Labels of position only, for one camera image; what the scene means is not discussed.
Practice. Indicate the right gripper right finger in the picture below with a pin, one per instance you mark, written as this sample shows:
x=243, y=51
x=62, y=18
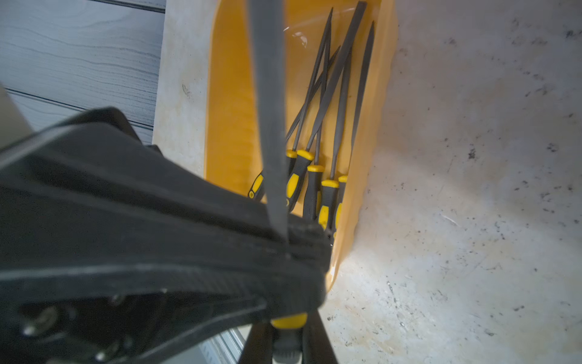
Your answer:
x=316, y=346

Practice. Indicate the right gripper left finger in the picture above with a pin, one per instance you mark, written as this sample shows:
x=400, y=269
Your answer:
x=258, y=348

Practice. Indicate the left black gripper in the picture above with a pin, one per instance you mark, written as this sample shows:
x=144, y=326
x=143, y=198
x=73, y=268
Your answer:
x=111, y=253

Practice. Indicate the yellow plastic storage box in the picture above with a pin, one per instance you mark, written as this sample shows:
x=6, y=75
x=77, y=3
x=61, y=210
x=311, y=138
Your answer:
x=232, y=156

